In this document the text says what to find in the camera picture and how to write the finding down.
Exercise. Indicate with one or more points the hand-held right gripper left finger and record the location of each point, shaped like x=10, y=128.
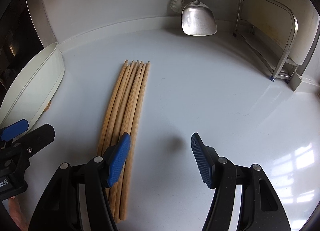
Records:
x=120, y=158

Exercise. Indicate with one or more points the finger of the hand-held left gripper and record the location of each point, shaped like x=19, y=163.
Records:
x=40, y=136
x=13, y=129

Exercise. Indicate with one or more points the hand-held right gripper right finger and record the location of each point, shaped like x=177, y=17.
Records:
x=202, y=161

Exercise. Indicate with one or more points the white plastic container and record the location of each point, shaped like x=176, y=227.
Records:
x=30, y=88

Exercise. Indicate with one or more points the bundle of wooden chopsticks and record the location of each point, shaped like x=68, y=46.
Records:
x=130, y=101

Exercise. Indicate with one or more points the person's left hand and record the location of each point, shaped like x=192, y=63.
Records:
x=16, y=214

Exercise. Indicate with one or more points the small orange item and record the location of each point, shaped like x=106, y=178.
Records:
x=47, y=106

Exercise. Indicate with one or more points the small grey block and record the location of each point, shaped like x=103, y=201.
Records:
x=296, y=82

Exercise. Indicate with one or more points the steel spatula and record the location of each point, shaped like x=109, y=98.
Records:
x=198, y=18

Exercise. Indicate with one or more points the steel rack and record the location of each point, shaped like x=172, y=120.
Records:
x=287, y=45

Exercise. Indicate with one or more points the white cutting board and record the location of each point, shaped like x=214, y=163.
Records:
x=305, y=40

